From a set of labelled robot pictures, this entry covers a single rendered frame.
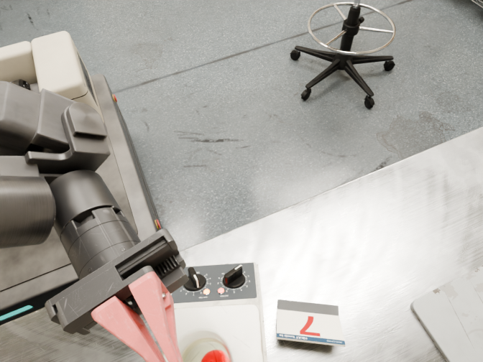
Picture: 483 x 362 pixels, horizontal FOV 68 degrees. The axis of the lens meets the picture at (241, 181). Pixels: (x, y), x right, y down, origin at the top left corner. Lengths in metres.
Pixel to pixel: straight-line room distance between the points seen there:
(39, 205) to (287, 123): 1.52
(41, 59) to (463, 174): 1.21
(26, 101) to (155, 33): 2.02
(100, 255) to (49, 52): 1.12
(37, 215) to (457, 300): 0.55
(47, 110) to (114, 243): 0.14
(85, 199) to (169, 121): 1.49
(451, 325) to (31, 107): 0.58
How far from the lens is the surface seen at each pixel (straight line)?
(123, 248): 0.31
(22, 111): 0.36
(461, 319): 0.63
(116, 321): 0.28
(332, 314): 0.57
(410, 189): 0.70
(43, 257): 1.16
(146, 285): 0.28
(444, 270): 0.65
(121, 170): 1.22
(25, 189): 0.32
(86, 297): 0.29
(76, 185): 0.35
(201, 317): 0.48
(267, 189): 1.53
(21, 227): 0.32
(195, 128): 1.75
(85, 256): 0.31
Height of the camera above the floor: 1.30
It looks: 57 degrees down
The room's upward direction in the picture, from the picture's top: 4 degrees counter-clockwise
